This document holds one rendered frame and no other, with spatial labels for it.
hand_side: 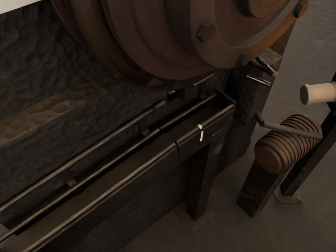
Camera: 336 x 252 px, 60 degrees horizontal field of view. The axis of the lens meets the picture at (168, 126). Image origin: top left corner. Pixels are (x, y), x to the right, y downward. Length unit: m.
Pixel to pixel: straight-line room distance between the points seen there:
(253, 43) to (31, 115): 0.40
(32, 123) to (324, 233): 1.27
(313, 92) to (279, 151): 0.20
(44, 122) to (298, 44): 2.02
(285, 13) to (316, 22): 2.14
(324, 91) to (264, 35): 0.48
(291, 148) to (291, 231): 0.55
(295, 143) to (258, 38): 0.57
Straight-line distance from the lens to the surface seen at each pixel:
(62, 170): 0.66
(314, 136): 0.99
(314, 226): 1.50
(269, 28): 0.50
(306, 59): 2.23
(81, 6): 0.35
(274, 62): 0.80
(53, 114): 0.57
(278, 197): 1.48
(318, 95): 0.93
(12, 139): 0.57
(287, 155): 0.97
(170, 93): 0.74
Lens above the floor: 1.28
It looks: 52 degrees down
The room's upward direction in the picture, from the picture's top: straight up
